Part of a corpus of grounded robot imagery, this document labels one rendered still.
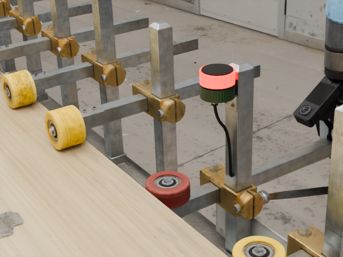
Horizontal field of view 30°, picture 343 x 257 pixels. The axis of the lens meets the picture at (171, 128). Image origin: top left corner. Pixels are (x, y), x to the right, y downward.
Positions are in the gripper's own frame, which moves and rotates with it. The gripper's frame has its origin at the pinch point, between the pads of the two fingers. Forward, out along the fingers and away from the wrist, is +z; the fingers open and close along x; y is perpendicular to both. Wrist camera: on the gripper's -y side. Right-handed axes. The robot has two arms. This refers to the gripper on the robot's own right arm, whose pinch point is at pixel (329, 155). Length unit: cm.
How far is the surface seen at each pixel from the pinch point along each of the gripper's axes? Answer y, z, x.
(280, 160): -14.7, -4.5, -0.4
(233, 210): -31.0, -2.5, -5.7
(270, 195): -24.5, -4.6, -8.6
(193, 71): 124, 87, 232
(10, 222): -69, -11, 5
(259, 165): -19.3, -4.6, 0.6
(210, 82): -34.8, -29.3, -5.4
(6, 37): -28, -3, 119
